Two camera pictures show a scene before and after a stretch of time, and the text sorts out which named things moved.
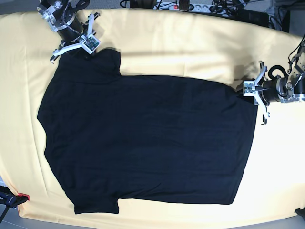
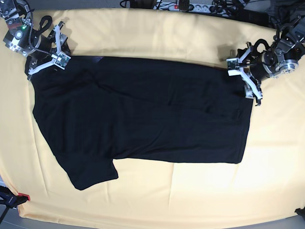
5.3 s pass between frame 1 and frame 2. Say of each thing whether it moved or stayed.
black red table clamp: stayed
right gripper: moved
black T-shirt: moved
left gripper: moved
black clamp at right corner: stayed
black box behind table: stayed
